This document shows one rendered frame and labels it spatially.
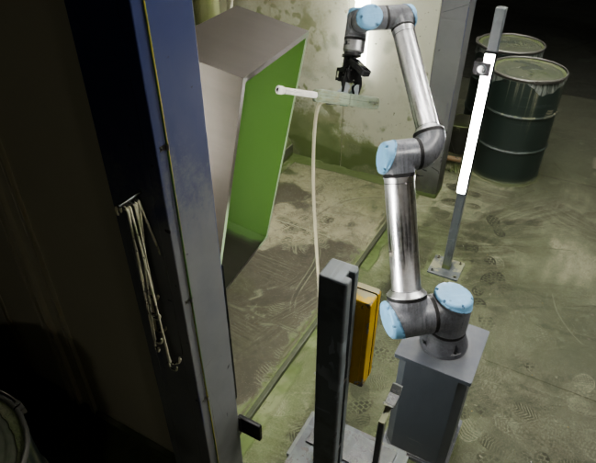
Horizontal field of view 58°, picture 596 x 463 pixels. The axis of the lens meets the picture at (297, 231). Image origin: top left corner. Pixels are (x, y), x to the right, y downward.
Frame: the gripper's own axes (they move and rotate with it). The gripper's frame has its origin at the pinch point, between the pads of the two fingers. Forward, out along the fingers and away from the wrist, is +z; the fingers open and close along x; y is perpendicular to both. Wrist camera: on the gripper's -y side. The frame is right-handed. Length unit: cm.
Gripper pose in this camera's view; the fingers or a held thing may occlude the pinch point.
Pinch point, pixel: (349, 102)
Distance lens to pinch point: 228.5
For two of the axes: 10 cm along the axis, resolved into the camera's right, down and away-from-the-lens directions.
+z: -1.3, 9.8, 1.7
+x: -8.4, -0.2, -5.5
